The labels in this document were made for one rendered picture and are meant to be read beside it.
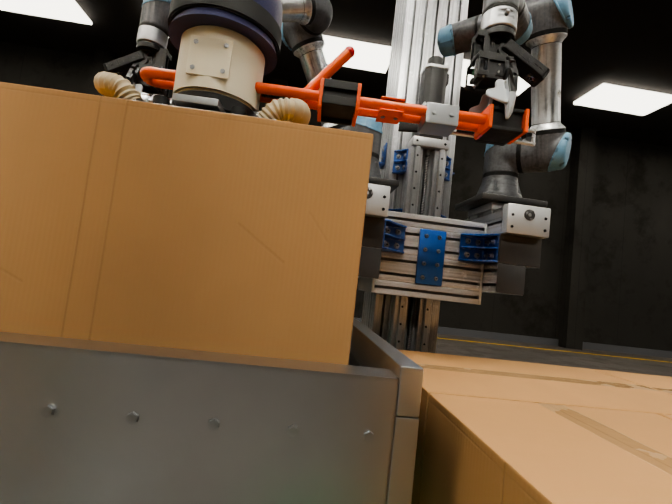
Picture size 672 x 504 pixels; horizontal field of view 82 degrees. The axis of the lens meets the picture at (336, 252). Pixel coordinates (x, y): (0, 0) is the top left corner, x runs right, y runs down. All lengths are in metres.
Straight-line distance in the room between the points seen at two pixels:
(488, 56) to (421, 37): 0.82
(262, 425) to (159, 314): 0.25
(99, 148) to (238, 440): 0.48
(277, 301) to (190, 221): 0.18
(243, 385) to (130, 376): 0.13
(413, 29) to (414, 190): 0.67
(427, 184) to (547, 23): 0.59
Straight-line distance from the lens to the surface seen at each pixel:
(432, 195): 1.46
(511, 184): 1.45
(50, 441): 0.57
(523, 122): 0.93
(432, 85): 1.57
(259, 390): 0.49
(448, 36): 1.18
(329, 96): 0.83
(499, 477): 0.49
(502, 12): 1.03
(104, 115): 0.73
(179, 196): 0.65
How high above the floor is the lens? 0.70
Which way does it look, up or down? 4 degrees up
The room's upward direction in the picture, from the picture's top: 7 degrees clockwise
